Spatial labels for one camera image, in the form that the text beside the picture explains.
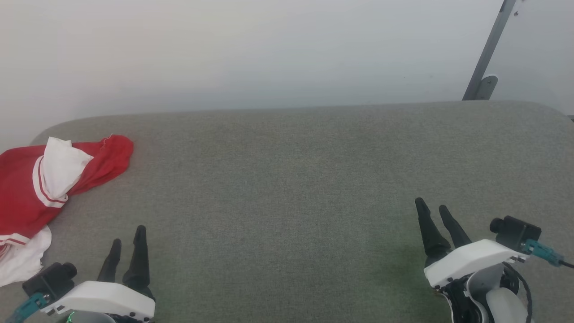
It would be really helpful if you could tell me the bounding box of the red and white garment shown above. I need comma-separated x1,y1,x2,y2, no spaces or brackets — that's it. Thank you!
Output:
0,135,134,288

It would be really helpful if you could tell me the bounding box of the teal plug right camera cable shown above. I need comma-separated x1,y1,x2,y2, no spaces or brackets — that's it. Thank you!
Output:
522,239,574,270

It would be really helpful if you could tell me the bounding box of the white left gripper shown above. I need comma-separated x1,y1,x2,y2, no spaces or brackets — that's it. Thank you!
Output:
43,225,156,322

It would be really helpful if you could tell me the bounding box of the grey metal wall rail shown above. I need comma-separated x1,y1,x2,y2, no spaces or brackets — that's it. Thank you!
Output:
462,0,517,101

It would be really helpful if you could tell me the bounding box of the grey rail foot bracket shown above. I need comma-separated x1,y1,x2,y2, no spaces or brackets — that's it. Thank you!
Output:
473,74,499,100

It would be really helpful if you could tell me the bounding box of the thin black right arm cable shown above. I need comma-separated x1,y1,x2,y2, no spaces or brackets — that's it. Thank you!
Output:
502,262,534,323

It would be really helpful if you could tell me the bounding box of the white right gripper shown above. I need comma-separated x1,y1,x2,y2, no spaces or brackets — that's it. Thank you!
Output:
414,197,530,288

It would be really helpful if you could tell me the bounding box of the teal plug left camera cable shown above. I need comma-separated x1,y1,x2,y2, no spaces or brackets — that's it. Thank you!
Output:
4,292,48,323

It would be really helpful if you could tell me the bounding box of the teal plug camera cable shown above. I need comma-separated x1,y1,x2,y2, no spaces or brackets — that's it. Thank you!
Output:
4,292,48,323
522,239,574,270

